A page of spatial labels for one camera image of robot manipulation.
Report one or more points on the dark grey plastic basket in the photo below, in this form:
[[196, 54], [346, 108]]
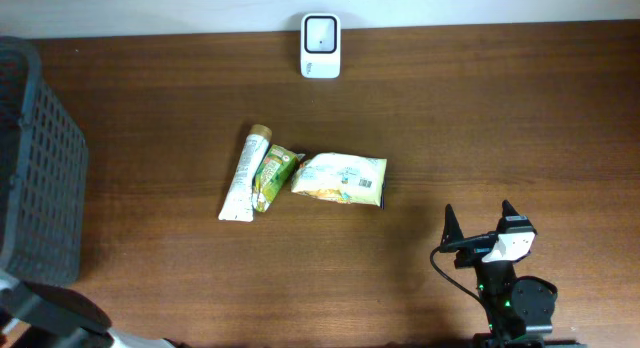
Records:
[[44, 163]]

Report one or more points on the green snack pouch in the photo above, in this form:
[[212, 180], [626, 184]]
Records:
[[275, 169]]

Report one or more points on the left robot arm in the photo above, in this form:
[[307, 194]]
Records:
[[38, 315]]

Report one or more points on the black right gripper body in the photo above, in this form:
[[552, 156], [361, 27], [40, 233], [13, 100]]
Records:
[[491, 276]]

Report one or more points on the white tube with tan cap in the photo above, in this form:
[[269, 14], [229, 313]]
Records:
[[237, 205]]

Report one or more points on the white yellow snack bag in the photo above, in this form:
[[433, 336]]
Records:
[[342, 178]]

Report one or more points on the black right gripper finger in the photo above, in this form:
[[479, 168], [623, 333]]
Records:
[[452, 234], [508, 211]]

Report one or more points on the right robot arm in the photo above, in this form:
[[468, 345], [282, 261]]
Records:
[[519, 310]]

